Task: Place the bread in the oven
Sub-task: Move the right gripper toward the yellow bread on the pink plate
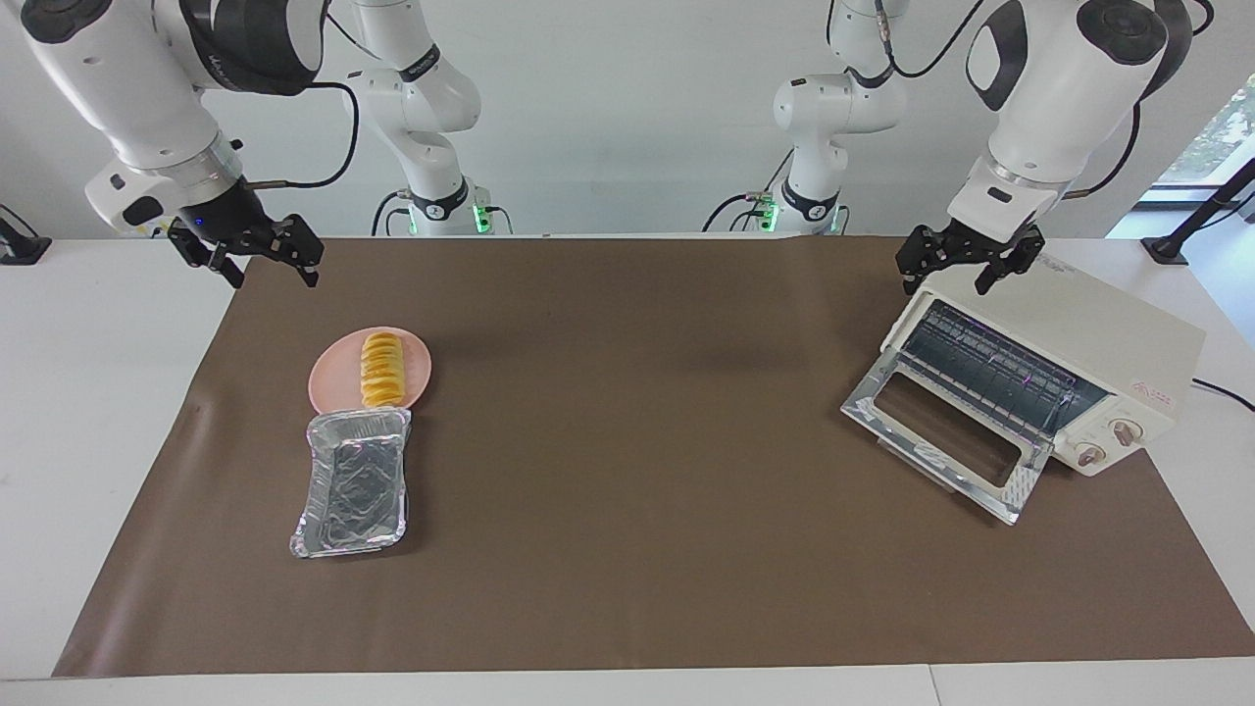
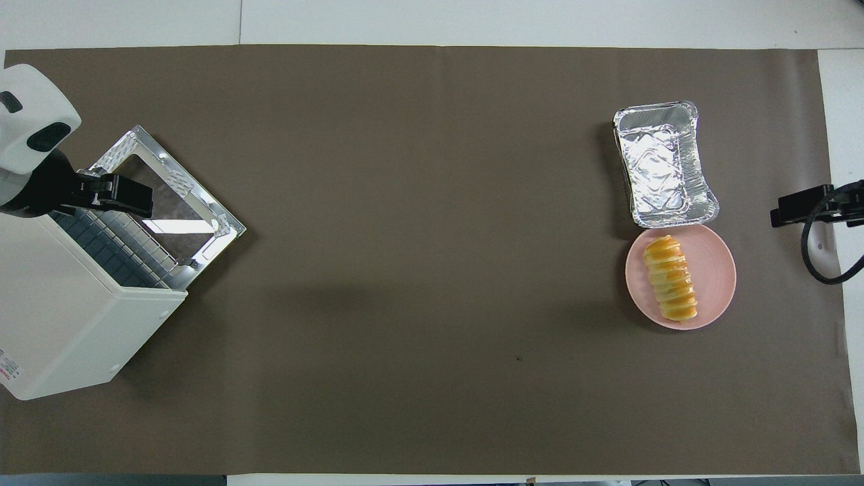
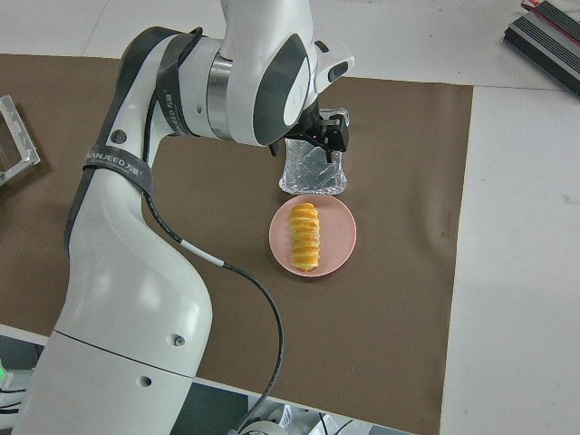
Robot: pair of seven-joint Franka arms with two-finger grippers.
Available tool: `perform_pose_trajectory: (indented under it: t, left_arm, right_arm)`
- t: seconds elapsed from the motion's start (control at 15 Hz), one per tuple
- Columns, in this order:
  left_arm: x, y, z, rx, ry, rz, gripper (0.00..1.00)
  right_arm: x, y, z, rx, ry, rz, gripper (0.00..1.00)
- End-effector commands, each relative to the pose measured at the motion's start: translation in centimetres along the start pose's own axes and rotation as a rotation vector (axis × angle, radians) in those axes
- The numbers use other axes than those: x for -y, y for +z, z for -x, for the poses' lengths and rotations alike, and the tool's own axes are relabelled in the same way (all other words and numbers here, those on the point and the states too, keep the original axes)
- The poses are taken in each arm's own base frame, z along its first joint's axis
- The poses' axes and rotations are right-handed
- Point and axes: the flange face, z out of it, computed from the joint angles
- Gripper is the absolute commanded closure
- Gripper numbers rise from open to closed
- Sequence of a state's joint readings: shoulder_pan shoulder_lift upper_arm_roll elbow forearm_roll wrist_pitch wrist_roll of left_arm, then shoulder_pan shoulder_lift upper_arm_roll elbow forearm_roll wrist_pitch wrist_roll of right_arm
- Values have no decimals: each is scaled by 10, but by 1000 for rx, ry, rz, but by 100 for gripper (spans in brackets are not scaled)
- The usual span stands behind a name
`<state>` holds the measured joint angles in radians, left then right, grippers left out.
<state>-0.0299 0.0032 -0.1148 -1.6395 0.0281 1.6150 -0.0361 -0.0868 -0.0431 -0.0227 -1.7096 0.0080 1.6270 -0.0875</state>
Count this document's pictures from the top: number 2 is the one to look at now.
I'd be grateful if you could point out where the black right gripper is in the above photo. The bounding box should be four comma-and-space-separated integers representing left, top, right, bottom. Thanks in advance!
771, 180, 864, 228

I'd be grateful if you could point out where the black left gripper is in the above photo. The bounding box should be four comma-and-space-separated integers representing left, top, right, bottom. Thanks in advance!
0, 150, 155, 219

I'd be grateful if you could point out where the aluminium foil tray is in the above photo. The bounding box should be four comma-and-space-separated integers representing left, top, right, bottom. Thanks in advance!
613, 101, 720, 229

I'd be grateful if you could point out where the golden ridged bread loaf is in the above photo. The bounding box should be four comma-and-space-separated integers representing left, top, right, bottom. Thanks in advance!
643, 235, 699, 323

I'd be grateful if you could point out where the glass oven door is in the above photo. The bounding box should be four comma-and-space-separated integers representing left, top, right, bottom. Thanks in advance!
88, 125, 247, 272

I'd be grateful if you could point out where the cream toaster oven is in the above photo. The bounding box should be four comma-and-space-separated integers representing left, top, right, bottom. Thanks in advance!
0, 202, 190, 402

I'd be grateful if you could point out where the pink round plate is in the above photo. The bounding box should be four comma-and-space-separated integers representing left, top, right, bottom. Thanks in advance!
625, 224, 737, 331

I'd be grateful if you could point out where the brown table mat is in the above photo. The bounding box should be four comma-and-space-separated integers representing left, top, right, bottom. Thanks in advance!
0, 45, 860, 475

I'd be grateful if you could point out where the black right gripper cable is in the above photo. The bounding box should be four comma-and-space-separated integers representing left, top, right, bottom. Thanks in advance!
801, 180, 864, 285

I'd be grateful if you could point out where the oven wire rack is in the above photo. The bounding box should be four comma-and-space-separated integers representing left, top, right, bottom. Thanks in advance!
51, 206, 182, 290

